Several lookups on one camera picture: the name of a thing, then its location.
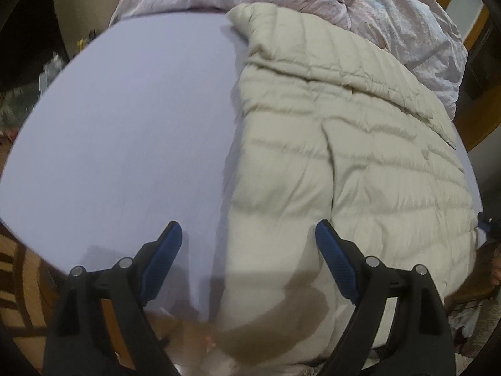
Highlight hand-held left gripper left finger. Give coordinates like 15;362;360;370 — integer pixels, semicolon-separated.
43;220;184;376

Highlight cream puffer jacket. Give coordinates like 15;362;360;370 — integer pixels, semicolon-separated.
213;3;479;367

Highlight wooden bed frame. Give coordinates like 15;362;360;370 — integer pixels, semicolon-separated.
417;0;501;153

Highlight brown patterned rug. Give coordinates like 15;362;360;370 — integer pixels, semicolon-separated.
0;223;57;345

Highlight person's right hand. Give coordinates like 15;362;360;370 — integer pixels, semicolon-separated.
489;251;501;286

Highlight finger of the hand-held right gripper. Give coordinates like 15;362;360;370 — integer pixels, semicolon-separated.
478;211;494;240

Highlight bed with lavender sheet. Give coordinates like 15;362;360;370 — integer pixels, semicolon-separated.
0;8;484;376

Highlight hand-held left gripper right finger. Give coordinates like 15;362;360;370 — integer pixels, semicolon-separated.
315;219;457;376

